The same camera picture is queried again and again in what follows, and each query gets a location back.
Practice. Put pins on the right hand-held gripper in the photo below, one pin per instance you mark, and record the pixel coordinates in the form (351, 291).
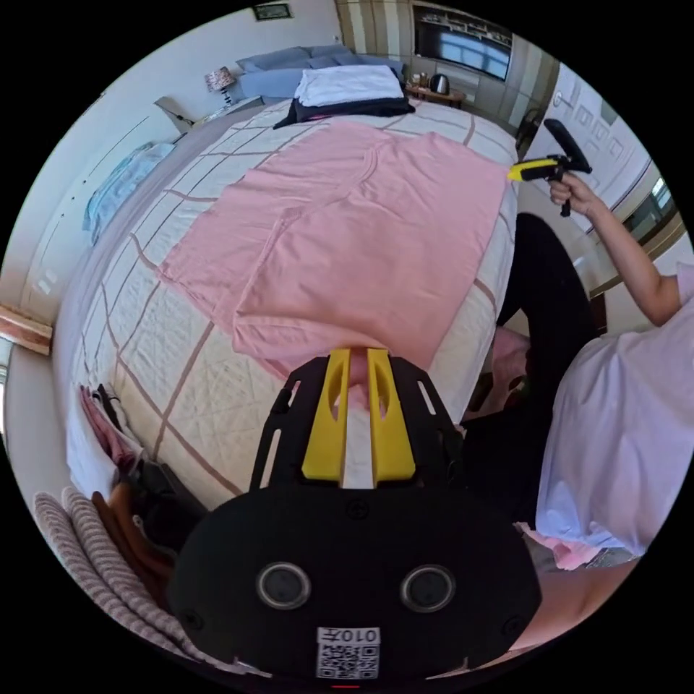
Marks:
(564, 164)

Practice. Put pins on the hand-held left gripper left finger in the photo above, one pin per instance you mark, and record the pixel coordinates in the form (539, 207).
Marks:
(325, 434)

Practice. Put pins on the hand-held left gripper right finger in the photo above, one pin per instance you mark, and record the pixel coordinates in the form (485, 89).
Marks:
(395, 439)

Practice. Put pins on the pink short sleeve shirt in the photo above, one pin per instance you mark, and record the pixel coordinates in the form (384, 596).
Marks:
(347, 238)

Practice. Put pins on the person's left forearm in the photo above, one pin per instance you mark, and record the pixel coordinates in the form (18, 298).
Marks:
(575, 602)

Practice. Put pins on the person's right forearm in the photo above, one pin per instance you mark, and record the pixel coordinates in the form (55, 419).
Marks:
(631, 260)

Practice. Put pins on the person's right hand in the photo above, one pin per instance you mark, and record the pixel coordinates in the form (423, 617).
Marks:
(576, 196)

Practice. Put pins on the wooden side table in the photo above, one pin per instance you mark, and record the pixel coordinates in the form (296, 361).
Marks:
(436, 96)

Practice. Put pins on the electric kettle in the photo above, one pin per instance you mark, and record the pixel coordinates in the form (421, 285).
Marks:
(439, 83)

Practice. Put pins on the bed with checked quilt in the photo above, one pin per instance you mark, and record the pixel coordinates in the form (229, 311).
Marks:
(162, 358)

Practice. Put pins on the pile of folded clothes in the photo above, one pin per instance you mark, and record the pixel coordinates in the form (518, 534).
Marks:
(347, 89)

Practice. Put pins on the person's body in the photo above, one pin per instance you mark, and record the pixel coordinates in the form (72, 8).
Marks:
(612, 423)

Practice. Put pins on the blue pillow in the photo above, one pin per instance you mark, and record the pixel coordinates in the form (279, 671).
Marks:
(339, 55)
(271, 59)
(268, 84)

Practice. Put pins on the pile of clothes with striped fabric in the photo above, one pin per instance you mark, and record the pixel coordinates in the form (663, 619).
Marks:
(103, 564)

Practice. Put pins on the light blue garment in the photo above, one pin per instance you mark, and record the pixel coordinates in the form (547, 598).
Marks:
(122, 184)

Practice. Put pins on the table lamp with patterned shade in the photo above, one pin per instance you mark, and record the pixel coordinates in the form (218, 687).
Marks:
(219, 80)

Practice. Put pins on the wall cupboard with television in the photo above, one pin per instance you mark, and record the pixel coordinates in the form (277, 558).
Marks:
(461, 51)

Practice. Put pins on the framed wall picture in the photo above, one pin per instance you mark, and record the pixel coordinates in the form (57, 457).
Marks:
(272, 12)

